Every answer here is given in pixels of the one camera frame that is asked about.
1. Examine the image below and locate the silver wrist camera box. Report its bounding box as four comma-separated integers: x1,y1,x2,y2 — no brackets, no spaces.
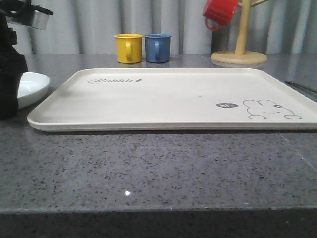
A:
0,0,53,30

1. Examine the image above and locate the cream rabbit serving tray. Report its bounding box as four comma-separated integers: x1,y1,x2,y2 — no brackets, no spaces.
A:
27,68,317,132

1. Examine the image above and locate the yellow enamel mug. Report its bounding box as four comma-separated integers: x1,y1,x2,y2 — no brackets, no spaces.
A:
114,34,143,64

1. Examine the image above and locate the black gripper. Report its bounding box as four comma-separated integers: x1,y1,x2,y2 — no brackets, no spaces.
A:
0,14,28,120

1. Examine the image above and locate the white round plate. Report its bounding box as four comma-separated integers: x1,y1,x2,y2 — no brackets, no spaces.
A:
17,72,50,109

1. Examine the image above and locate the blue enamel mug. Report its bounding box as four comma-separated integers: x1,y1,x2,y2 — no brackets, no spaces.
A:
144,34,171,63

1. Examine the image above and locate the wooden mug tree stand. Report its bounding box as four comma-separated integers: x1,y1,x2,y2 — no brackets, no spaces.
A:
211,0,268,64

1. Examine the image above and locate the red enamel mug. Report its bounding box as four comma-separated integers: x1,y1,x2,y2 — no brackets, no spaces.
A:
203,0,239,31

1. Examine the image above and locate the silver metal fork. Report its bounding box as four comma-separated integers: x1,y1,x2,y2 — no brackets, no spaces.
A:
285,81,317,94

